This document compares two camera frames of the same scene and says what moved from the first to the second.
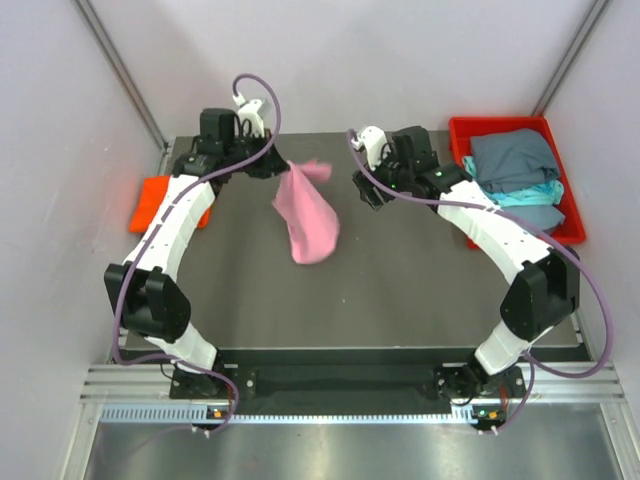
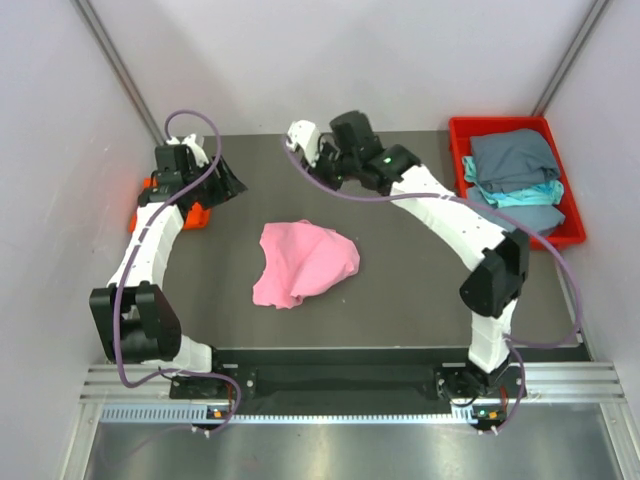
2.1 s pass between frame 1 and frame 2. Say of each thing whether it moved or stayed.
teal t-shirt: stayed
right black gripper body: moved
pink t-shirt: moved
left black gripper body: moved
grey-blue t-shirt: stayed
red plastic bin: stayed
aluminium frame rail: stayed
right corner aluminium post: stayed
